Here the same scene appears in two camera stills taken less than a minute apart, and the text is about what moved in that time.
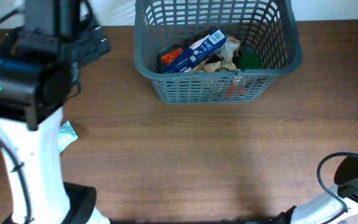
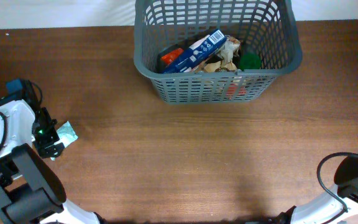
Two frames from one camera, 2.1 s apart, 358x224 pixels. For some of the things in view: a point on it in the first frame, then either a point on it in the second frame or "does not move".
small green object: [249, 60] does not move
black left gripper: [94, 43] → [41, 142]
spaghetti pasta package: [197, 53] → [167, 53]
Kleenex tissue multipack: [197, 54] does not move
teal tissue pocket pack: [66, 135] does not move
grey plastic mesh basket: [268, 27] does not move
